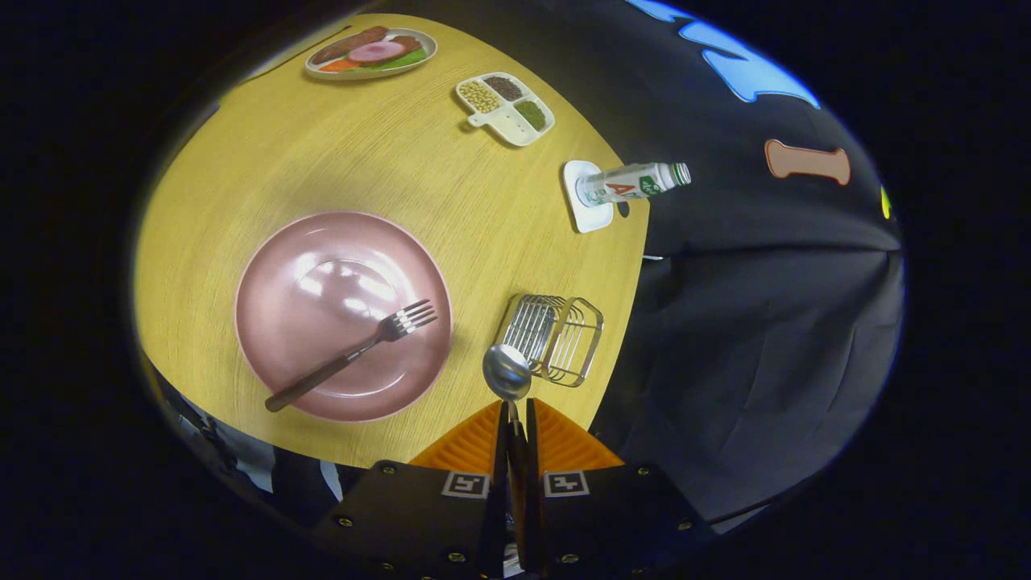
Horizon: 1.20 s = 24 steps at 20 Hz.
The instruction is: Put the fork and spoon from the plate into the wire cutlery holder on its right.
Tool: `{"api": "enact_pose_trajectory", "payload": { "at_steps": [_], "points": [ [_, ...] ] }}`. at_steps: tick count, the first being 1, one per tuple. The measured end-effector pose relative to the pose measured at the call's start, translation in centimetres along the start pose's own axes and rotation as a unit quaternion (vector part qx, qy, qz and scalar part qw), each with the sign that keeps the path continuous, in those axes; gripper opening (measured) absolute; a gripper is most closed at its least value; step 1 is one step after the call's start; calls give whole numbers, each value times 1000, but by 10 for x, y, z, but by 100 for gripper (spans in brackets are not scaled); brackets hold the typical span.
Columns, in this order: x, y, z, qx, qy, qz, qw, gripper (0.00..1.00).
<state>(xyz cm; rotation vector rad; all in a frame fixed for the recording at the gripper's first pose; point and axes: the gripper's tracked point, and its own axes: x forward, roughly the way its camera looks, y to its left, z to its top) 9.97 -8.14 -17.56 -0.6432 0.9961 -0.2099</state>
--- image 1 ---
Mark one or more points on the pink ham slice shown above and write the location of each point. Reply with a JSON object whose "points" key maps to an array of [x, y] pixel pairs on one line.
{"points": [[376, 52]]}

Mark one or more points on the pink plate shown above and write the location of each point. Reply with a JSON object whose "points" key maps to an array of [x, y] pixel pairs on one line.
{"points": [[322, 322]]}

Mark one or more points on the dark brown beans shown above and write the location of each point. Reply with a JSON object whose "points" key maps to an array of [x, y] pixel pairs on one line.
{"points": [[504, 87]]}

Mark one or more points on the yellow soybeans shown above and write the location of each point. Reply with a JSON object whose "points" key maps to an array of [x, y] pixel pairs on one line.
{"points": [[478, 97]]}

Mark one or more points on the green lettuce leaf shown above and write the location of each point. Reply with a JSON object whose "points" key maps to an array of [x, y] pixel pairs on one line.
{"points": [[407, 60]]}

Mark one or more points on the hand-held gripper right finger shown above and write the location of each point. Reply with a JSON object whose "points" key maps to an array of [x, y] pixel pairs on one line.
{"points": [[612, 524]]}

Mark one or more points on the white square coaster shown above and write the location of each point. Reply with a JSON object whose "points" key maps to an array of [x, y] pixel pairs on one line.
{"points": [[588, 219]]}

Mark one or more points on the white divided tray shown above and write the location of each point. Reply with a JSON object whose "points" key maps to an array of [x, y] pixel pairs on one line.
{"points": [[503, 121]]}

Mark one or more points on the white drink bottle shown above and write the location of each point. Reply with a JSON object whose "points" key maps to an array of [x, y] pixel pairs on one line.
{"points": [[628, 185]]}

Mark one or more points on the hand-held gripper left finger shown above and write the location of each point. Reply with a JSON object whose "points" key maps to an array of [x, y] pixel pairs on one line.
{"points": [[419, 524]]}

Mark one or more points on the orange tomato slice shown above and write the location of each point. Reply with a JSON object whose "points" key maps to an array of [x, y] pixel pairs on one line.
{"points": [[337, 66]]}

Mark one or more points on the small brown meat piece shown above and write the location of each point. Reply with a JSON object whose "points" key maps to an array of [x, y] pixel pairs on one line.
{"points": [[409, 42]]}

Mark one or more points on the long brown meat piece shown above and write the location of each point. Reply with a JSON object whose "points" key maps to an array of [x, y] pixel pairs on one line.
{"points": [[346, 42]]}

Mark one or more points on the green mung beans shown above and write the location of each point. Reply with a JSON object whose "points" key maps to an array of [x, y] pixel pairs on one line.
{"points": [[532, 115]]}

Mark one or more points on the white food plate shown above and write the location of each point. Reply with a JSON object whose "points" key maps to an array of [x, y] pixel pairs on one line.
{"points": [[322, 71]]}

